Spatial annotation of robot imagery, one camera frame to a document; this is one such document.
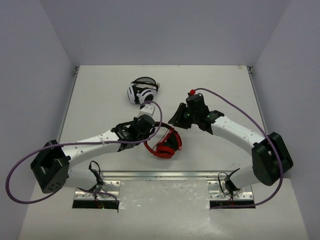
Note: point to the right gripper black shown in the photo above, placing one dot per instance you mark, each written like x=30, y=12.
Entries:
x=178, y=120

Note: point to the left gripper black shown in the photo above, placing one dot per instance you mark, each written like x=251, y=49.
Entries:
x=151, y=130

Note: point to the red black headphones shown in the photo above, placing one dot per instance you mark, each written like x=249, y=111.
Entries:
x=168, y=145

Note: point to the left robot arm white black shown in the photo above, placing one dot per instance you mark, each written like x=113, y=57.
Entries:
x=55, y=166

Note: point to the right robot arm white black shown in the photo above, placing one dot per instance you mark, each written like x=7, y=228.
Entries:
x=269, y=154

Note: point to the white black headphones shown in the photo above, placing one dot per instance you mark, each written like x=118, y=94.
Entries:
x=142, y=89

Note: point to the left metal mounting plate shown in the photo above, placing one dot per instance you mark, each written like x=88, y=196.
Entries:
x=112, y=188

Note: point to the metal mounting plate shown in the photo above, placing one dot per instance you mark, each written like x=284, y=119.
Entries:
x=112, y=188
x=218, y=192

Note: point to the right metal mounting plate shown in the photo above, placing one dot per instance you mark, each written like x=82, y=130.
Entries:
x=218, y=192

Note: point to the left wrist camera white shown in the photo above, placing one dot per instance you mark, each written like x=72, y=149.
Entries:
x=147, y=109

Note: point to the aluminium rail table edge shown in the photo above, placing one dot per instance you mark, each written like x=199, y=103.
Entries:
x=161, y=175

